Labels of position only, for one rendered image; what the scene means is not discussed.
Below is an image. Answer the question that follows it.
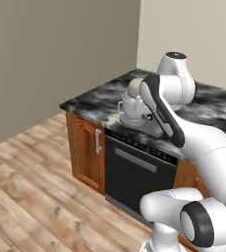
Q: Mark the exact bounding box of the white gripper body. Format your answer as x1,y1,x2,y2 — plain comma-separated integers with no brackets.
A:
165,101,186,112

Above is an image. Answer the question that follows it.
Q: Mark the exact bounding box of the grey dishwasher handle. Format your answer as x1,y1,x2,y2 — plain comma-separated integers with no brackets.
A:
114,147,158,174

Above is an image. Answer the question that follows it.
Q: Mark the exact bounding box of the white juicer with beige dome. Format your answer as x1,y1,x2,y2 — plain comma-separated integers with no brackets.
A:
117,77,165,138

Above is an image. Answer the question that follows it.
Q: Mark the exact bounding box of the silver cupboard handle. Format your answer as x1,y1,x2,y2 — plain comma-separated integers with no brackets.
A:
94,128,103,156

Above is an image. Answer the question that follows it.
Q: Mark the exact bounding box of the brown wooden cupboard door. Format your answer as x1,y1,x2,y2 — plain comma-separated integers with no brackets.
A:
65,110,106,196

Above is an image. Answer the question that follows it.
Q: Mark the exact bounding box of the black dishwasher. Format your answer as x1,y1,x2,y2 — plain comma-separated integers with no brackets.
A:
104,128,179,228

